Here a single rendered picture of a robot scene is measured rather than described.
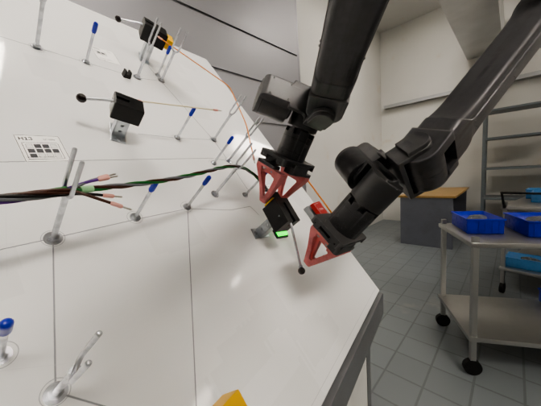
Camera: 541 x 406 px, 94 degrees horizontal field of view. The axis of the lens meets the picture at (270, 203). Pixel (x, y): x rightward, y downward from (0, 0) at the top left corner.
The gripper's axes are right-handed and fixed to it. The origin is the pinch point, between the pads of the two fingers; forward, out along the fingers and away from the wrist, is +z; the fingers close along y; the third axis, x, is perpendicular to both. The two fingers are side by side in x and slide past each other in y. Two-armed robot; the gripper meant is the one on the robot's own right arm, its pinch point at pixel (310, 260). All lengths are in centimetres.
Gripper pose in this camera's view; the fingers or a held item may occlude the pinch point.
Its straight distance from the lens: 48.0
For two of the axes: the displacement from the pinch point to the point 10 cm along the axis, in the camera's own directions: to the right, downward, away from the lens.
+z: -5.2, 7.3, 4.5
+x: 5.5, 6.8, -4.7
